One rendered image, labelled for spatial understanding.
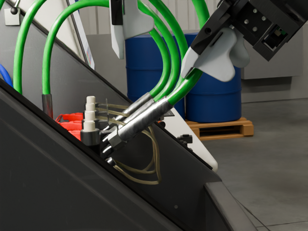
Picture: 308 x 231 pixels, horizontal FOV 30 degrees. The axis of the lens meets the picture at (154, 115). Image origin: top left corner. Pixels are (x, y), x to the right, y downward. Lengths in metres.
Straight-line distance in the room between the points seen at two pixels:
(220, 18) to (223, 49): 0.05
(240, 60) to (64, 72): 0.51
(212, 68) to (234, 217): 0.41
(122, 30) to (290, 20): 0.27
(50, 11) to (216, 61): 0.58
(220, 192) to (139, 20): 0.46
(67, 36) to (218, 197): 0.43
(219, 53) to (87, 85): 0.53
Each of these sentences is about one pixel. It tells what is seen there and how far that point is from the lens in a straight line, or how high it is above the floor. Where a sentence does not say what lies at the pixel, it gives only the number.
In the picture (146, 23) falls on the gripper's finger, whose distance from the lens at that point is 0.80.
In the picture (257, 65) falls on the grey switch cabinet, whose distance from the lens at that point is 7.48.
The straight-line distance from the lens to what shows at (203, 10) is 0.68.
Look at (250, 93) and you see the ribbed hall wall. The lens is 7.82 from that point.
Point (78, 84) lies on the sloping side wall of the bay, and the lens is 1.14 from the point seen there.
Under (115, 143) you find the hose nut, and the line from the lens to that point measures 0.73.
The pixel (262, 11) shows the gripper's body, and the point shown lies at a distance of 0.61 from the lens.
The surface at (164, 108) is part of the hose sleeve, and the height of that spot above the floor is 1.19.
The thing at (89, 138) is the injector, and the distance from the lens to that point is 0.82.
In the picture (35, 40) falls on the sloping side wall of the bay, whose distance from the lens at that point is 1.13.
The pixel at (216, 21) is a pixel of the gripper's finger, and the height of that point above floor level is 1.29.
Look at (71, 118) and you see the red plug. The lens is 1.10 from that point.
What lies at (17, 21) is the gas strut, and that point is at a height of 1.29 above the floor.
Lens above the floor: 1.31
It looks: 11 degrees down
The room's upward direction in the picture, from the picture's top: 2 degrees counter-clockwise
